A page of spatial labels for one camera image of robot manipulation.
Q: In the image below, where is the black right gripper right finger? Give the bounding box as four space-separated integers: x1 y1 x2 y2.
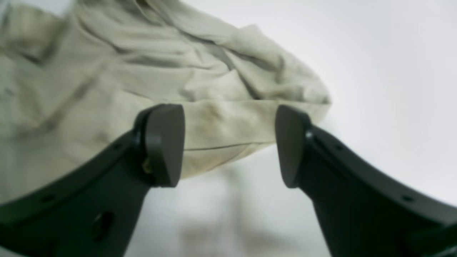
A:
275 105 457 257

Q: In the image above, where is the beige T-shirt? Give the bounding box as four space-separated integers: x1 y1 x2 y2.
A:
0 0 332 203

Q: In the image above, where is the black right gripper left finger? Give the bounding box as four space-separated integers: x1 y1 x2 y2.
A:
1 104 185 257

